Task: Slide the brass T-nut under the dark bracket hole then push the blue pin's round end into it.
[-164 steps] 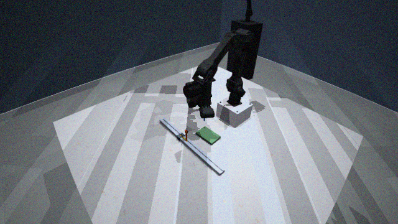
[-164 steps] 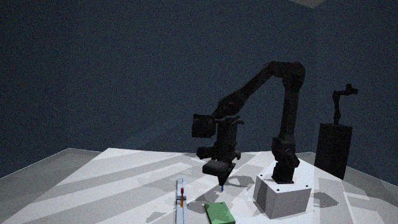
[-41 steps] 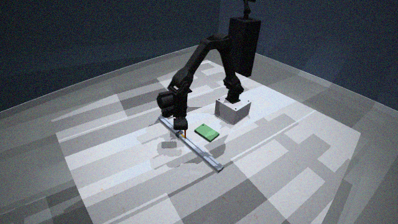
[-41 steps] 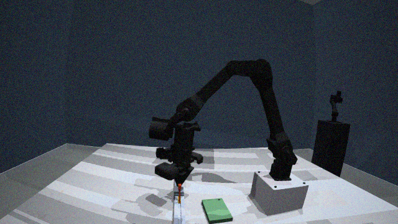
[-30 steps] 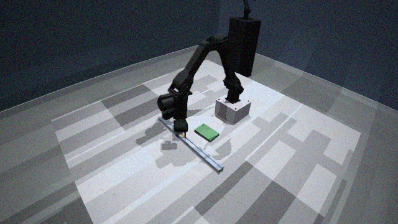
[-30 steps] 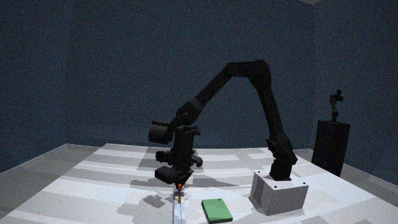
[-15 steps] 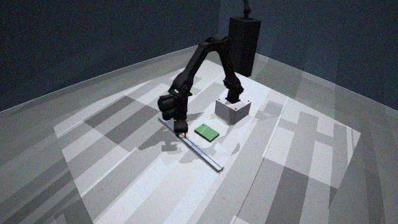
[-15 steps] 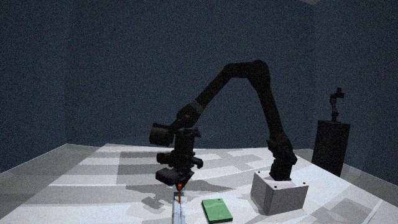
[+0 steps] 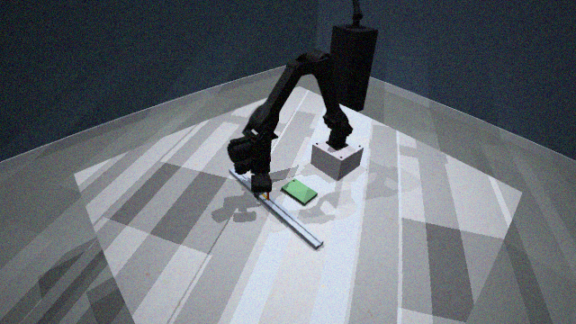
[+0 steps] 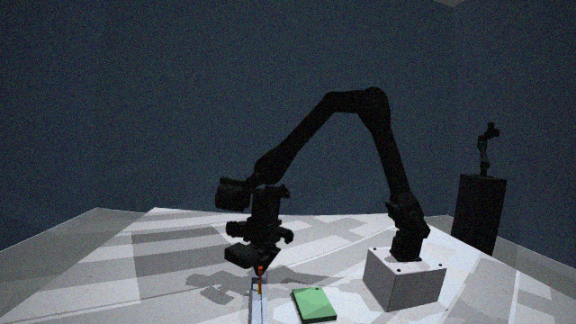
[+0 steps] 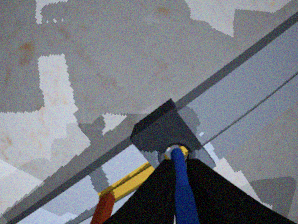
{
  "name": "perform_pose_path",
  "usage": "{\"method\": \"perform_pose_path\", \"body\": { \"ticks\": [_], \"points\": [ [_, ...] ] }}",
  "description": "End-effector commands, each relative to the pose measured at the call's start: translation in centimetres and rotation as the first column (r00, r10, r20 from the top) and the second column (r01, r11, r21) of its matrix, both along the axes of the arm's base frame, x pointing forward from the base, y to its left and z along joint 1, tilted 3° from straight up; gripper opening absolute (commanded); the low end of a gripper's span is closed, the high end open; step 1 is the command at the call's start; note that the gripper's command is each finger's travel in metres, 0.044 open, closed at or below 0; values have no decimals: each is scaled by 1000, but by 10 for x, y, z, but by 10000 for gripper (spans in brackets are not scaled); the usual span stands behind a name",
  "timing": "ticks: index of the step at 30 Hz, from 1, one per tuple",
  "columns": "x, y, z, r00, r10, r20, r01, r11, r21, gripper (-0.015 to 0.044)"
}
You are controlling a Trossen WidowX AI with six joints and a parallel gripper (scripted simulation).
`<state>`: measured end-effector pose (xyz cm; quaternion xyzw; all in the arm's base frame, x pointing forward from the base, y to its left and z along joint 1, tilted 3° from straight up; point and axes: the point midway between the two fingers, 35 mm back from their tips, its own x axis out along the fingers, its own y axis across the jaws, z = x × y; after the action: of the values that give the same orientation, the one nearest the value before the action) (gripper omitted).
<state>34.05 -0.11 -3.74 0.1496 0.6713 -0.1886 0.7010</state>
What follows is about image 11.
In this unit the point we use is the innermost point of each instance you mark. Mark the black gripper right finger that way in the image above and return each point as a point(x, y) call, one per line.
point(220, 202)

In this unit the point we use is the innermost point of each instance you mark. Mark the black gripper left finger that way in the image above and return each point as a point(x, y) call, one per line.
point(153, 202)

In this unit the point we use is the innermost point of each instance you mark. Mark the dark blue pin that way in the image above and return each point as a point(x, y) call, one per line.
point(185, 209)

